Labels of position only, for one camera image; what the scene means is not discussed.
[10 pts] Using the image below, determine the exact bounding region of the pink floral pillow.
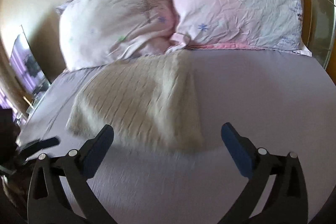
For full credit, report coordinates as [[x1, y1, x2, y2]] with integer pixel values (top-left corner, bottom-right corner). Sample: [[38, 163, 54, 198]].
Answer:
[[172, 0, 311, 56], [56, 0, 175, 71]]

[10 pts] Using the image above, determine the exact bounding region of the window with balcony view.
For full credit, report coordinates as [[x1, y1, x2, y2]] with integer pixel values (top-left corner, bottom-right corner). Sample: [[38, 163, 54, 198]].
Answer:
[[1, 27, 50, 121]]

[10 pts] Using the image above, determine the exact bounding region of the left pink floral pillow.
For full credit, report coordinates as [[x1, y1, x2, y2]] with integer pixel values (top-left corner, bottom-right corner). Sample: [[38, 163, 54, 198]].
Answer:
[[56, 0, 175, 71]]

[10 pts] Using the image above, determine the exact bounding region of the right pink floral pillow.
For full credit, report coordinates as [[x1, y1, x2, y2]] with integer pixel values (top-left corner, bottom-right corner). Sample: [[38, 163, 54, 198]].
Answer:
[[172, 0, 311, 56]]

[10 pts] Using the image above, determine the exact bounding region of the lavender bed sheet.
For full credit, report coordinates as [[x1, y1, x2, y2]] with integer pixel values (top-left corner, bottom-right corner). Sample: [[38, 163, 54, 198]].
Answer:
[[15, 48, 336, 224]]

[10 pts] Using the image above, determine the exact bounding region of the beige cable-knit sweater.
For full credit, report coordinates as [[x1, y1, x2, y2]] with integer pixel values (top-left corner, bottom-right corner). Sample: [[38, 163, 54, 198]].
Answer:
[[66, 50, 203, 153]]

